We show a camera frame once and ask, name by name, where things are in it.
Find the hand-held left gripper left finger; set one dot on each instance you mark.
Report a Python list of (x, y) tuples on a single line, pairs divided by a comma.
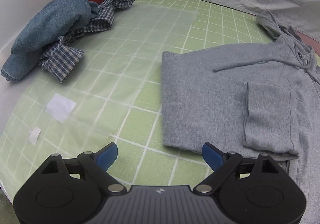
[(106, 156)]

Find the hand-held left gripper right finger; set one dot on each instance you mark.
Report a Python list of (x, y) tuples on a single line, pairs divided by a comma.
[(212, 156)]

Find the grey zip hoodie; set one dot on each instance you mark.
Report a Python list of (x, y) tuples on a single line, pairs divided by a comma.
[(200, 89)]

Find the green grid mat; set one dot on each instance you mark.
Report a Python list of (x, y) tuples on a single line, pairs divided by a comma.
[(155, 159)]

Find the large white paper label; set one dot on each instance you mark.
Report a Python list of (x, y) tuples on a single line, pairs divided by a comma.
[(61, 107)]

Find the small white paper label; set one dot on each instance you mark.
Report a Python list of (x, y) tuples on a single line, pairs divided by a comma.
[(35, 135)]

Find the translucent plastic sheet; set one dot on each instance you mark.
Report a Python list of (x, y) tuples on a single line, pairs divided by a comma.
[(125, 51)]

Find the blue denim garment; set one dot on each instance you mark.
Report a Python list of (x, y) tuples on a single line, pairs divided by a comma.
[(50, 21)]

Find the pink underlay cloth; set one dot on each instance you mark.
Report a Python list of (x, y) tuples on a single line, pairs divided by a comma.
[(312, 41)]

